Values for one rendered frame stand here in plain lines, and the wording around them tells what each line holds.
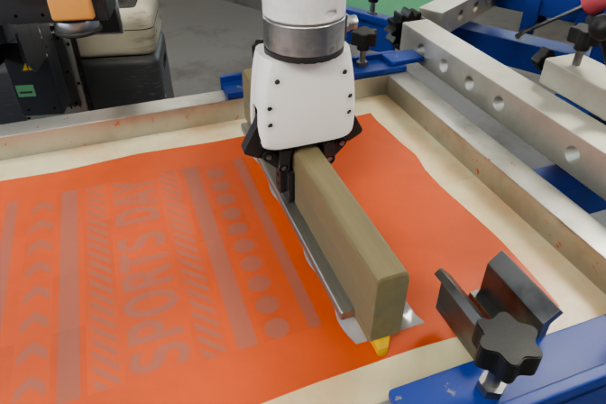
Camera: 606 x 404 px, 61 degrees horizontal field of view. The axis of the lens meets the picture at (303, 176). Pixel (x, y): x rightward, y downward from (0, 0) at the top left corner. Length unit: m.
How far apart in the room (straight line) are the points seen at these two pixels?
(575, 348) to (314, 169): 0.27
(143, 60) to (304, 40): 1.10
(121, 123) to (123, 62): 0.76
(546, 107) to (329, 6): 0.36
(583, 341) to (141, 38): 1.28
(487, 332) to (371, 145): 0.42
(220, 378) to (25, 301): 0.22
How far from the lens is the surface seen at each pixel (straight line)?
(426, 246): 0.59
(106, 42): 1.52
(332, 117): 0.52
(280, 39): 0.47
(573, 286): 0.59
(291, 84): 0.48
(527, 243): 0.62
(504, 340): 0.38
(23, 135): 0.79
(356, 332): 0.49
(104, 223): 0.64
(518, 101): 0.73
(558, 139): 0.69
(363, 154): 0.72
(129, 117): 0.78
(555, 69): 0.76
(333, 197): 0.47
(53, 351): 0.53
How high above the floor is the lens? 1.34
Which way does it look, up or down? 36 degrees down
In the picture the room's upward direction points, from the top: straight up
